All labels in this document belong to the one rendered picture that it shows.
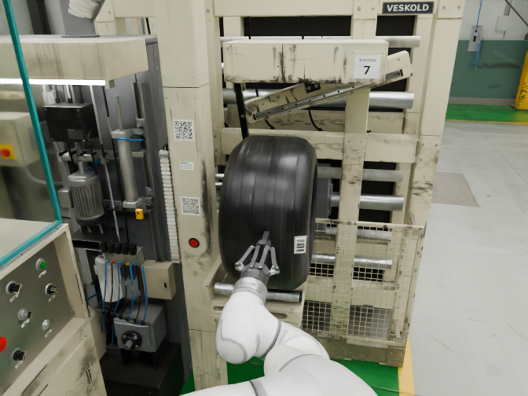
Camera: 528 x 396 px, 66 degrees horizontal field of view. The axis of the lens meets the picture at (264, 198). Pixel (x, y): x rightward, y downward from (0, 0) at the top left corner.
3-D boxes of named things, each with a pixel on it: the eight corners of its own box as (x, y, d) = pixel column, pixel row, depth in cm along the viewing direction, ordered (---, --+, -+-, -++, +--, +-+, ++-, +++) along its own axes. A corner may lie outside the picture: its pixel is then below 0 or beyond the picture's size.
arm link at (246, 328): (218, 305, 105) (262, 329, 107) (200, 356, 92) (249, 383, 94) (240, 281, 99) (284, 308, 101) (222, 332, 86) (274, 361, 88)
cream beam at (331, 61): (223, 82, 158) (221, 42, 152) (239, 75, 180) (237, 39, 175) (385, 86, 147) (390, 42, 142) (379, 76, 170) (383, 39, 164)
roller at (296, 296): (210, 289, 156) (213, 279, 159) (212, 295, 160) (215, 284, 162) (301, 299, 150) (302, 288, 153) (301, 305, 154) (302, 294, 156)
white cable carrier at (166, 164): (171, 262, 166) (158, 150, 147) (176, 256, 171) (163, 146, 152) (181, 263, 166) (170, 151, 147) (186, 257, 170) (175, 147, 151)
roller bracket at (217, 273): (203, 306, 156) (201, 285, 152) (229, 252, 192) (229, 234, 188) (211, 307, 156) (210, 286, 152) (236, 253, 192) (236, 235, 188)
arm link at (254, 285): (228, 288, 101) (233, 273, 106) (230, 314, 106) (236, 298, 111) (263, 292, 100) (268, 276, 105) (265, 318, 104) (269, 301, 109)
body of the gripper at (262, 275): (266, 279, 105) (272, 255, 113) (234, 276, 106) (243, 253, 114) (267, 299, 109) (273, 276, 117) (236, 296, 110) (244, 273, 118)
